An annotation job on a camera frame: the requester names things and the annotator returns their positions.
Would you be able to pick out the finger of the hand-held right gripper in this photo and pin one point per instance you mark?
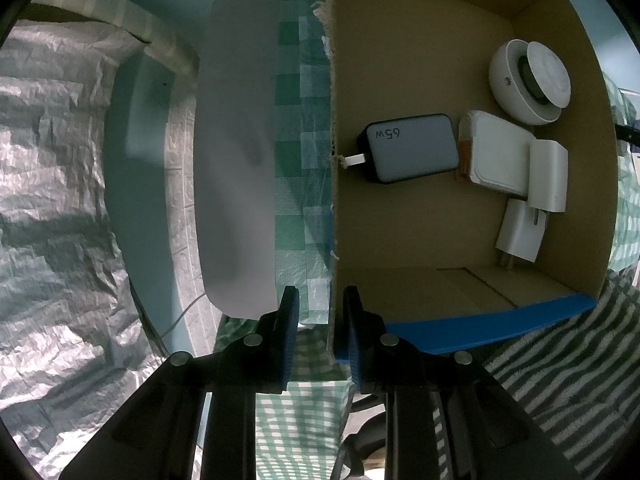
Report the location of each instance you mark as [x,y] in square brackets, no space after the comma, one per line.
[629,134]

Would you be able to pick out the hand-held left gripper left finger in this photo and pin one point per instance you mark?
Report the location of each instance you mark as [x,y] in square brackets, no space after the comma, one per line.
[291,340]

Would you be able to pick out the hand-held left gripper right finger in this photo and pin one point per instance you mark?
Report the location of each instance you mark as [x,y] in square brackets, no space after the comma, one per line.
[353,345]

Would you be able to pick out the white plug charger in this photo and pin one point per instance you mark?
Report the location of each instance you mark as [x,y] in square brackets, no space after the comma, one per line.
[549,175]
[520,232]

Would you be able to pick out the blue cardboard box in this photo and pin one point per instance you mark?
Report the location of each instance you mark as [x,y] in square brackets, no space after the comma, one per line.
[415,230]

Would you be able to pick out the white case with orange side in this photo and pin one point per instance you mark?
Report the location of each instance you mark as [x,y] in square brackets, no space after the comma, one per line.
[495,160]

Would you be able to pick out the black power adapter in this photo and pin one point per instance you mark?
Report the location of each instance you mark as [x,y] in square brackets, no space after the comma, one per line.
[412,150]

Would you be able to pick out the black curved object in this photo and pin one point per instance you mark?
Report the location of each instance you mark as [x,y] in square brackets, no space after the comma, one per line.
[357,440]

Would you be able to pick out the white round device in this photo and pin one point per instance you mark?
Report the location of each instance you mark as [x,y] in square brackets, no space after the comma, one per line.
[507,87]

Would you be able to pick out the green checkered tablecloth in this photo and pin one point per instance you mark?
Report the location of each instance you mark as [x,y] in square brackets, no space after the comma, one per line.
[302,185]

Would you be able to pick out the white paper sheet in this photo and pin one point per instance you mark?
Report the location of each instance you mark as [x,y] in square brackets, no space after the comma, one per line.
[235,160]

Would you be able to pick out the light blue panel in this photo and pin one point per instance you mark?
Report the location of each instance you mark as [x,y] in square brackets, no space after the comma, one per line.
[135,185]

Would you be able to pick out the green striped towel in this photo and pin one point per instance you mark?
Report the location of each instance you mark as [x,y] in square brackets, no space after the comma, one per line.
[575,390]

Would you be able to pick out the crinkled silver foil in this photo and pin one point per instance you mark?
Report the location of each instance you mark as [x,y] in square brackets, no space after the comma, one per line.
[50,210]

